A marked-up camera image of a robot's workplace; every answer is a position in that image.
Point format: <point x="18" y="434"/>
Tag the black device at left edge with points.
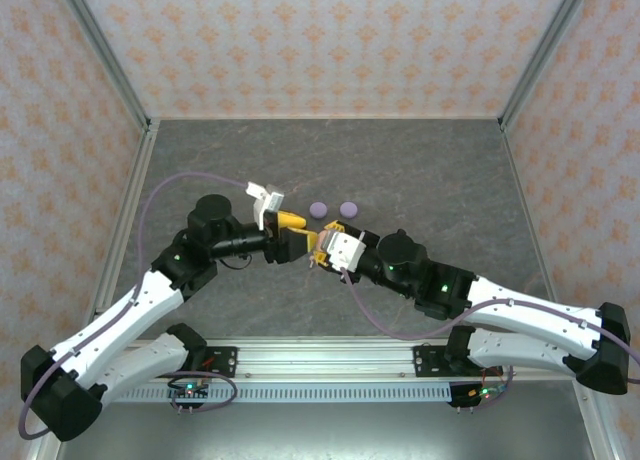
<point x="267" y="200"/>

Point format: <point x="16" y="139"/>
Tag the purple round earbud case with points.
<point x="349" y="209"/>
<point x="318" y="209"/>

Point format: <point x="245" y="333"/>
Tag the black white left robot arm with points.
<point x="115" y="315"/>

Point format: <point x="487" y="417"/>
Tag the wide aluminium base rail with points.
<point x="325" y="360"/>

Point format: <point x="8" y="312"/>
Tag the aluminium corner post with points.
<point x="543" y="55"/>
<point x="107" y="55"/>

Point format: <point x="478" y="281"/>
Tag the aluminium side rail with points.
<point x="137" y="180"/>
<point x="518" y="180"/>

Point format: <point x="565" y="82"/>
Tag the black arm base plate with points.
<point x="430" y="362"/>
<point x="222" y="362"/>

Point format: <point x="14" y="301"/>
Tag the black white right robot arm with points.
<point x="510" y="352"/>

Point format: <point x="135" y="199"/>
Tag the aluminium lower frame bar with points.
<point x="602" y="430"/>
<point x="40" y="450"/>

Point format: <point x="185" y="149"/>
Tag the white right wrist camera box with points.
<point x="347" y="252"/>

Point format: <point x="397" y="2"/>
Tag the small circuit board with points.
<point x="482" y="393"/>
<point x="189" y="391"/>

